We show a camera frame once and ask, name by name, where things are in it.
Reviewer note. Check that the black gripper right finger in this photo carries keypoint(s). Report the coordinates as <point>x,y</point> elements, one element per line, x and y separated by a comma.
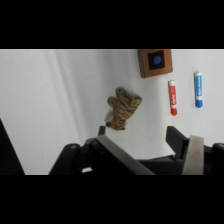
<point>186,150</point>

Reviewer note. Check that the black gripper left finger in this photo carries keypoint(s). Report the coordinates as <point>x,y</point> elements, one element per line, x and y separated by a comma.
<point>123,155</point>

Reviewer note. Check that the striped brown plush tiger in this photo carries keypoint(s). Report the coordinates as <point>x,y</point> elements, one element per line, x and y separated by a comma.
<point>122,108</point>

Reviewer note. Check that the red and white marker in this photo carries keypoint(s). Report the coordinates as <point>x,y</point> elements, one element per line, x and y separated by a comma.
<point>172,98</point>

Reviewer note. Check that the blue and white marker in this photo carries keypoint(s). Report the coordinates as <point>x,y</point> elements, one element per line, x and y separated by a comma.
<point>198,89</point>

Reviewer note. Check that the brown box with blue button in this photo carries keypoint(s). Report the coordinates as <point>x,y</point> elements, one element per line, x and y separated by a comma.
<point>155,62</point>

